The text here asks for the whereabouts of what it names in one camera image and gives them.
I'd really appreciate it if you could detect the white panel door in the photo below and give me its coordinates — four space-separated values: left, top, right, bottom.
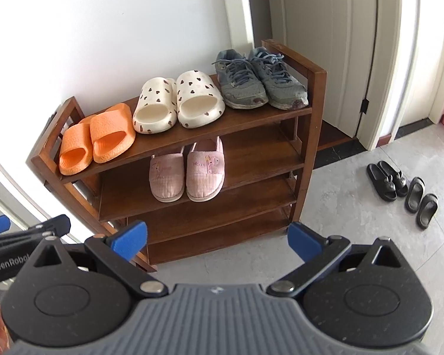
409 0 444 126
244 0 380 141

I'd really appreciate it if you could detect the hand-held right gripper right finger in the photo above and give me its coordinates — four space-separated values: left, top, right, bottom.
266 222 402 298

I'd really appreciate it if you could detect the dark grey rubber slipper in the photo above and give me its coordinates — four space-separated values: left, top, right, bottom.
415 193 439 230
404 177 426 213

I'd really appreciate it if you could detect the brown wooden shoe rack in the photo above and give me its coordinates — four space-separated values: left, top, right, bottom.
30 39 326 272

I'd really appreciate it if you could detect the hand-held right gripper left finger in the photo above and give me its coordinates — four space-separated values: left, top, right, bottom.
33 221 169 298

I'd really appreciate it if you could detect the black slipper with ornament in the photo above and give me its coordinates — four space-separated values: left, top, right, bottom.
367 163 398 202
377 160 408 198

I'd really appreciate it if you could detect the pink fabric house slipper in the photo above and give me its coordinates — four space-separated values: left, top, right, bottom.
186 136 225 202
149 148 187 203

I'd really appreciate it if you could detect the orange rubber slipper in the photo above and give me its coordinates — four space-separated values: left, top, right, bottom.
90 103 136 164
58 116 95 176

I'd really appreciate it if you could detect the grey lace-up sneaker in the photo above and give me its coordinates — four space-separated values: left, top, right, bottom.
215 49 269 110
247 47 309 111

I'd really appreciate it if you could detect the cream slipper with red hearts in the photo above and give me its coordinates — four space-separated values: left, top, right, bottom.
176 70 226 129
132 77 178 134

